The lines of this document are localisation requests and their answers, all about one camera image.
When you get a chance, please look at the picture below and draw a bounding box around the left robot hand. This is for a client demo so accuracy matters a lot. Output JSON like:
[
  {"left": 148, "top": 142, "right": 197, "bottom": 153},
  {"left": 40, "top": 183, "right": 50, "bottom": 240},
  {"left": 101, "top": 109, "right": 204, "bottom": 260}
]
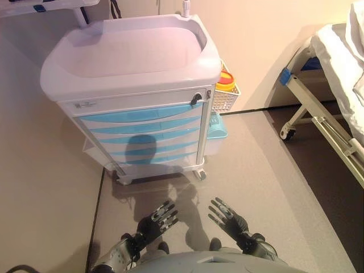
[{"left": 136, "top": 200, "right": 180, "bottom": 246}]

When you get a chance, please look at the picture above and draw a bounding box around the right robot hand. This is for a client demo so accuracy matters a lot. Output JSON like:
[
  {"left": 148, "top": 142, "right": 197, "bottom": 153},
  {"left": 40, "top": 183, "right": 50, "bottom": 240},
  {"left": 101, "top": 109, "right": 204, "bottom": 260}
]
[{"left": 208, "top": 196, "right": 250, "bottom": 243}]

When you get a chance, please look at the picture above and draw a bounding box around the blue white cart drawer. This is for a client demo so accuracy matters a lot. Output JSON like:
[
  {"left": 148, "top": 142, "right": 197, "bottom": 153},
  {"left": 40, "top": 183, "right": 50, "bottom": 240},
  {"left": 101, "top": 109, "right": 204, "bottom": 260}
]
[
  {"left": 84, "top": 115, "right": 203, "bottom": 136},
  {"left": 92, "top": 127, "right": 202, "bottom": 147},
  {"left": 99, "top": 139, "right": 200, "bottom": 159},
  {"left": 105, "top": 152, "right": 199, "bottom": 167},
  {"left": 77, "top": 102, "right": 205, "bottom": 125}
]

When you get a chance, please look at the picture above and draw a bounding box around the waste bin with blue lid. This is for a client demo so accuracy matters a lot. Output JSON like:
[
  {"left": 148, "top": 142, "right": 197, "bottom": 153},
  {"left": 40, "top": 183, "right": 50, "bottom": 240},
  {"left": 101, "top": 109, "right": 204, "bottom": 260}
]
[{"left": 204, "top": 111, "right": 229, "bottom": 156}]

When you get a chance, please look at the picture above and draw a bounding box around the black cart lock key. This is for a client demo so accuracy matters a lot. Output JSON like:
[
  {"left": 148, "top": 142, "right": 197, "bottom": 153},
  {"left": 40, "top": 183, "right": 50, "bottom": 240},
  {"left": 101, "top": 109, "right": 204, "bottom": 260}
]
[{"left": 189, "top": 92, "right": 203, "bottom": 107}]

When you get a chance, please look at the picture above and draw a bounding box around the yellow sharps container red lid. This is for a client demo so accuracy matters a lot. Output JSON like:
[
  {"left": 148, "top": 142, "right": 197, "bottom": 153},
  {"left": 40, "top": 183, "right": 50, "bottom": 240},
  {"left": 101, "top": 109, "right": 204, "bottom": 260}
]
[{"left": 216, "top": 71, "right": 237, "bottom": 92}]

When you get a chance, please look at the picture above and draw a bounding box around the blue bed corner bumper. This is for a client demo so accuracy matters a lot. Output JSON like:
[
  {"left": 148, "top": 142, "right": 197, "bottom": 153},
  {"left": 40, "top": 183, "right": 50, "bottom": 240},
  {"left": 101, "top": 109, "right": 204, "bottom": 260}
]
[{"left": 280, "top": 68, "right": 293, "bottom": 85}]

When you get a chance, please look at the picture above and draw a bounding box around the white medical cart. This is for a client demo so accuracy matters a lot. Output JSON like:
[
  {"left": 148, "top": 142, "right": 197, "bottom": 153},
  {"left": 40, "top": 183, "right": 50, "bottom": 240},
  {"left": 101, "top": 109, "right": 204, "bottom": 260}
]
[{"left": 39, "top": 13, "right": 222, "bottom": 186}]

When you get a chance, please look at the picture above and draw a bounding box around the blue mattress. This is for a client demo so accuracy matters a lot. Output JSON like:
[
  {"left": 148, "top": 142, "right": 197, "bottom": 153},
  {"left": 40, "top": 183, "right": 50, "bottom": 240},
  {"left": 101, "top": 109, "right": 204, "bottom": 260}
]
[{"left": 300, "top": 53, "right": 324, "bottom": 72}]

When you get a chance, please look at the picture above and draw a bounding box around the white bed sheet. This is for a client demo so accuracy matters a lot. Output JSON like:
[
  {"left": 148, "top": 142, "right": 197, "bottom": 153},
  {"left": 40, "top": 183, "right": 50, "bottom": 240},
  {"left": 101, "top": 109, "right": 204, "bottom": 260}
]
[{"left": 309, "top": 0, "right": 364, "bottom": 140}]

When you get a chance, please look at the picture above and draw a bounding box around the white pole fitting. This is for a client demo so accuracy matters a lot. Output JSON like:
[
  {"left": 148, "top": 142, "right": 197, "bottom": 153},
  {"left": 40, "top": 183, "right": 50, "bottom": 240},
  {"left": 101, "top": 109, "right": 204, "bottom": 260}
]
[{"left": 181, "top": 0, "right": 193, "bottom": 20}]

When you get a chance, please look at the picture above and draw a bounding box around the white overbed table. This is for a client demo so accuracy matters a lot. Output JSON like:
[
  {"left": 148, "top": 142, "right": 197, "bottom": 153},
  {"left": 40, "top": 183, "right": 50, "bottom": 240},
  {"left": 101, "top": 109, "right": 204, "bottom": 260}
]
[{"left": 0, "top": 0, "right": 101, "bottom": 29}]

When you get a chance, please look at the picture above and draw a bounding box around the white wire basket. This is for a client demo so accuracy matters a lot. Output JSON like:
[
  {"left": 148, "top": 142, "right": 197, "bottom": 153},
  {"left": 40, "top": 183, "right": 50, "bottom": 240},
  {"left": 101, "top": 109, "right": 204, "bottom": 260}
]
[{"left": 212, "top": 59, "right": 242, "bottom": 114}]

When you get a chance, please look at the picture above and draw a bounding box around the thick black cable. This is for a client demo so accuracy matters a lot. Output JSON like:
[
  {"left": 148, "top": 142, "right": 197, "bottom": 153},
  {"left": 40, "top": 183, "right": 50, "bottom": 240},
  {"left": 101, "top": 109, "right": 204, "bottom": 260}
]
[{"left": 10, "top": 263, "right": 35, "bottom": 273}]

